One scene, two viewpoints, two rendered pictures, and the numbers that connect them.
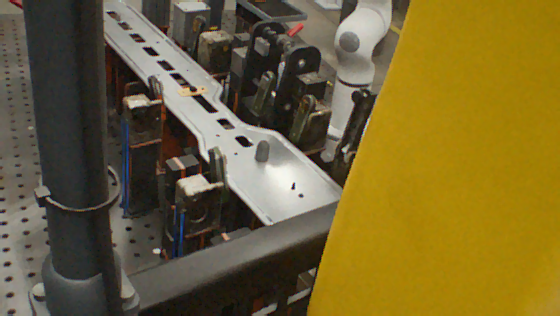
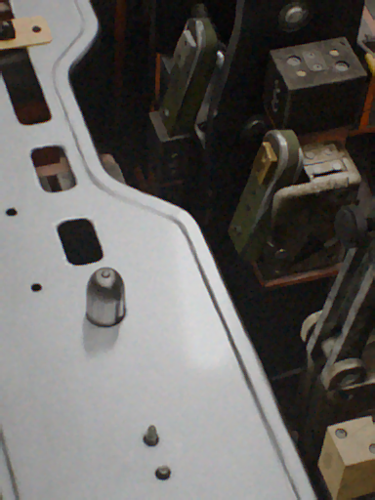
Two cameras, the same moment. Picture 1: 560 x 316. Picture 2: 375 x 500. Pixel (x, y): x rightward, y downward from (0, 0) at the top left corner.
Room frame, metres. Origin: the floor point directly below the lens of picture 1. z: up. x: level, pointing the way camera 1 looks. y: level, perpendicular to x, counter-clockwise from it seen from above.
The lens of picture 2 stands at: (0.49, -0.23, 1.86)
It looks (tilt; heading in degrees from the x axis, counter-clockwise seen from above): 50 degrees down; 16
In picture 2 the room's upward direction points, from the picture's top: 7 degrees clockwise
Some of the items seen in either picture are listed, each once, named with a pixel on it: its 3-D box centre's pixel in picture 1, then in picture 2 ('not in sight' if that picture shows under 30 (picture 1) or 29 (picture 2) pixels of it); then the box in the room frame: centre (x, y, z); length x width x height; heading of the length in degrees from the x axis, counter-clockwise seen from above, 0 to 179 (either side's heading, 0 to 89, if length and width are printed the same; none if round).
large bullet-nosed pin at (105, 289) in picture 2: (262, 151); (105, 297); (1.08, 0.03, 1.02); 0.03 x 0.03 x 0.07
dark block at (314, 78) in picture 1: (298, 144); (287, 226); (1.31, -0.05, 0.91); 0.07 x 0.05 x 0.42; 131
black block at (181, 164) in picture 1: (179, 211); not in sight; (1.02, 0.21, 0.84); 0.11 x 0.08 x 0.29; 131
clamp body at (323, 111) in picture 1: (304, 166); (287, 300); (1.25, -0.08, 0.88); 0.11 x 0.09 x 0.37; 131
